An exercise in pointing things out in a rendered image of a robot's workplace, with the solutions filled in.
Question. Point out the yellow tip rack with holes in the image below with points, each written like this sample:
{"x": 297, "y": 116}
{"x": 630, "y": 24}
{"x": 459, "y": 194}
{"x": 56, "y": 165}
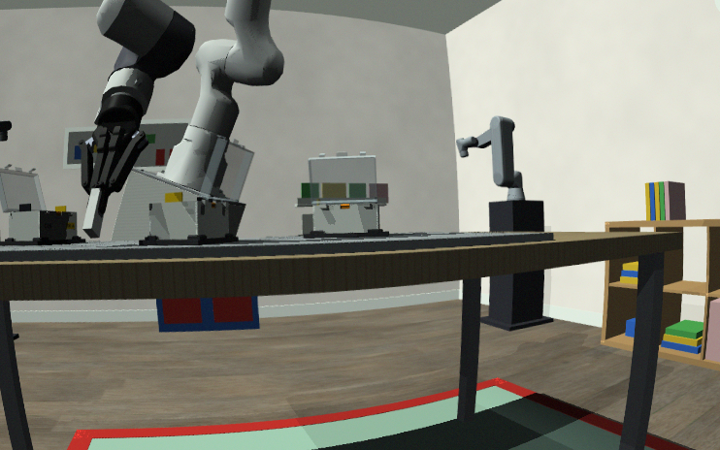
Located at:
{"x": 176, "y": 197}

